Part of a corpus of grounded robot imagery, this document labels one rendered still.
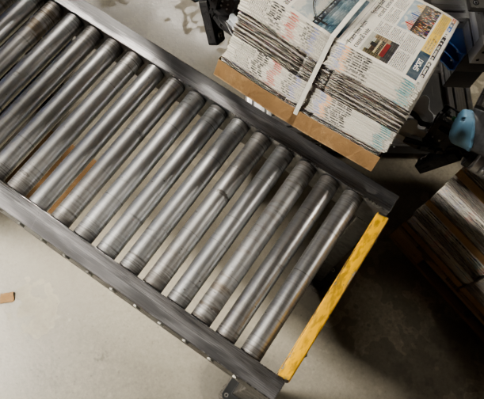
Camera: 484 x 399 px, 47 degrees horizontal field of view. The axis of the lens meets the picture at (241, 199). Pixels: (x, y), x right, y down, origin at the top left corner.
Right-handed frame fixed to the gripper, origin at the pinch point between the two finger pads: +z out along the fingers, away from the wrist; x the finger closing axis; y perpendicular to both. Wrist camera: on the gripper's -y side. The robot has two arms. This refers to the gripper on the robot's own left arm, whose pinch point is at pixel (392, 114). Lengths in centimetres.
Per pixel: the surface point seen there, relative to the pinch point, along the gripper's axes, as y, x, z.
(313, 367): -99, 10, -25
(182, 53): -72, -63, 87
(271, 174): -17.5, 19.8, 16.2
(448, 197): -31.9, -24.0, -27.0
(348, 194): -15.4, 13.9, -1.5
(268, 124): -13.7, 9.8, 23.7
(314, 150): -13.5, 9.5, 11.0
